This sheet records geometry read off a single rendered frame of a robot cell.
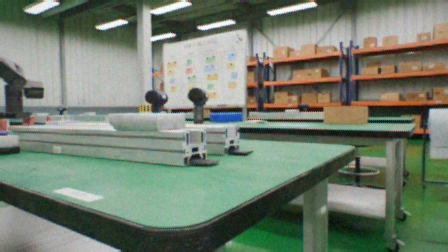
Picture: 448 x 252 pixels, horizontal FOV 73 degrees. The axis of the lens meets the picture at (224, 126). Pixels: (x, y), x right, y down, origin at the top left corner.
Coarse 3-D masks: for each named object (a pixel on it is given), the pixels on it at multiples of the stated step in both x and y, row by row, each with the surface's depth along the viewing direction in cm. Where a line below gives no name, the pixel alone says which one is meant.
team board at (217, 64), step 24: (168, 48) 465; (192, 48) 437; (216, 48) 412; (240, 48) 390; (168, 72) 467; (192, 72) 439; (216, 72) 415; (240, 72) 392; (168, 96) 470; (216, 96) 416; (240, 96) 394
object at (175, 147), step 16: (16, 128) 107; (32, 128) 102; (48, 128) 97; (64, 128) 93; (80, 128) 89; (96, 128) 86; (112, 128) 84; (192, 128) 79; (32, 144) 102; (48, 144) 97; (64, 144) 94; (80, 144) 91; (96, 144) 86; (112, 144) 82; (128, 144) 79; (144, 144) 76; (160, 144) 74; (176, 144) 71; (192, 144) 77; (128, 160) 79; (144, 160) 76; (160, 160) 74; (176, 160) 71
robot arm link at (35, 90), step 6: (12, 84) 109; (18, 84) 111; (30, 84) 117; (36, 84) 119; (42, 84) 121; (12, 90) 111; (18, 90) 112; (30, 90) 117; (36, 90) 119; (42, 90) 120; (30, 96) 118; (36, 96) 120; (42, 96) 121
